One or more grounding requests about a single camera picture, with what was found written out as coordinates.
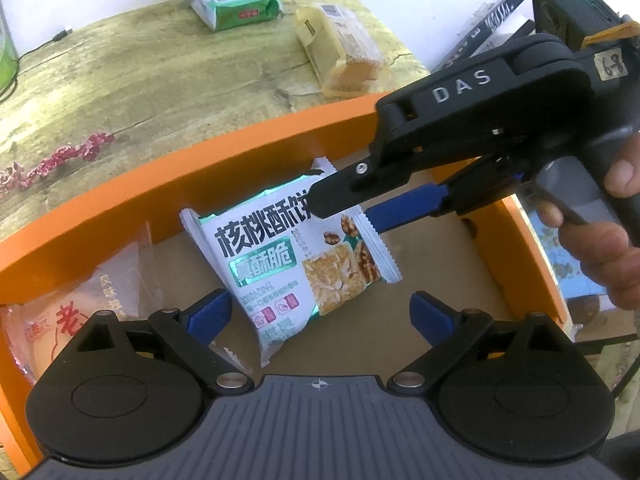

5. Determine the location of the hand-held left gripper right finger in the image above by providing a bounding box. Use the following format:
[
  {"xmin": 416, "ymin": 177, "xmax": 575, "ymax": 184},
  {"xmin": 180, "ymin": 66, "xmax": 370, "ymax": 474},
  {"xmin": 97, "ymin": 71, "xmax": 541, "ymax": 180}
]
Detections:
[{"xmin": 390, "ymin": 292, "xmax": 581, "ymax": 393}]

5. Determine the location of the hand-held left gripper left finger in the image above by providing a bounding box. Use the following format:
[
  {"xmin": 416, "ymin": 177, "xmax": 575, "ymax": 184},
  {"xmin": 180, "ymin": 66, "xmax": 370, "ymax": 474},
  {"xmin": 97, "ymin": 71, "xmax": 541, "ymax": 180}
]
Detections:
[{"xmin": 60, "ymin": 287, "xmax": 251, "ymax": 395}]

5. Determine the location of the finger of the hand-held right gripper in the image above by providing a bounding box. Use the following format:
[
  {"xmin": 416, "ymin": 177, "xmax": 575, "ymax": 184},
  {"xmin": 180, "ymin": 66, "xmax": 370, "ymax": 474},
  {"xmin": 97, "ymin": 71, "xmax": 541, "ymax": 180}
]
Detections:
[
  {"xmin": 305, "ymin": 152, "xmax": 427, "ymax": 221},
  {"xmin": 359, "ymin": 169, "xmax": 522, "ymax": 234}
]

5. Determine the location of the walnut crisp biscuit packet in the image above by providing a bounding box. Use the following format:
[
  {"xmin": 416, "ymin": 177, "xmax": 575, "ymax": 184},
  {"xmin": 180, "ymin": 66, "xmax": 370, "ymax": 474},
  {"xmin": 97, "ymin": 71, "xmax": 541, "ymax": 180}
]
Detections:
[{"xmin": 180, "ymin": 157, "xmax": 403, "ymax": 368}]

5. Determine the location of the orange cardboard box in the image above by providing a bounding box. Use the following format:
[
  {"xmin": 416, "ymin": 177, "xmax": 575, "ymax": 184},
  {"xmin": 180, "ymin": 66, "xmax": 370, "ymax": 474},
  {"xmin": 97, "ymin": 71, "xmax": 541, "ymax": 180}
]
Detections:
[{"xmin": 0, "ymin": 92, "xmax": 571, "ymax": 480}]

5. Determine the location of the yellow sandwich biscuit packet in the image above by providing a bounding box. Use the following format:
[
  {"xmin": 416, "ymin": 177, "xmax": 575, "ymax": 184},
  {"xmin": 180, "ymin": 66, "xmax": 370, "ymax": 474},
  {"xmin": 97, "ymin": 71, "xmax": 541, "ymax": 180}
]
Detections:
[{"xmin": 294, "ymin": 2, "xmax": 390, "ymax": 98}]

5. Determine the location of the round cake clear packet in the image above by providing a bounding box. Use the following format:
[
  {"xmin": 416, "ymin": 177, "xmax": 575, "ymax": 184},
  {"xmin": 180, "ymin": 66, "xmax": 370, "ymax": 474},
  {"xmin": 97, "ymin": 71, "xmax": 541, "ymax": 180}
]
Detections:
[{"xmin": 0, "ymin": 220, "xmax": 241, "ymax": 386}]

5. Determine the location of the green white cracker packet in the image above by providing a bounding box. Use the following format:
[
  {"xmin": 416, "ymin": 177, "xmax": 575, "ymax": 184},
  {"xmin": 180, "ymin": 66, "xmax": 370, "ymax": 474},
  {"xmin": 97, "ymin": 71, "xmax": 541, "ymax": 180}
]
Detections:
[{"xmin": 184, "ymin": 0, "xmax": 283, "ymax": 33}]

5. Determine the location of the person's right hand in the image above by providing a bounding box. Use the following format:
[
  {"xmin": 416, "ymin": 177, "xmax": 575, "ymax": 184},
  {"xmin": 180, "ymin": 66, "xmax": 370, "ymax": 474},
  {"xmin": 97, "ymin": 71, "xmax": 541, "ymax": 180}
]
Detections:
[{"xmin": 534, "ymin": 132, "xmax": 640, "ymax": 313}]

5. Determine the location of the plain black bar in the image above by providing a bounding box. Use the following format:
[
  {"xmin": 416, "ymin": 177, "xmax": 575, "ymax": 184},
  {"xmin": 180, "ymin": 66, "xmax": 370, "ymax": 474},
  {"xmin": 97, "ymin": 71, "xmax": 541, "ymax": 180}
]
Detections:
[{"xmin": 430, "ymin": 19, "xmax": 537, "ymax": 76}]

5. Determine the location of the green white beer can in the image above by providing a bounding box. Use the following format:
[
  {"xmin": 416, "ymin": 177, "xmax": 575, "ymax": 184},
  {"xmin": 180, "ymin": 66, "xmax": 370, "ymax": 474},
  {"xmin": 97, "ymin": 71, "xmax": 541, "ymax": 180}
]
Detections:
[{"xmin": 0, "ymin": 0, "xmax": 21, "ymax": 88}]

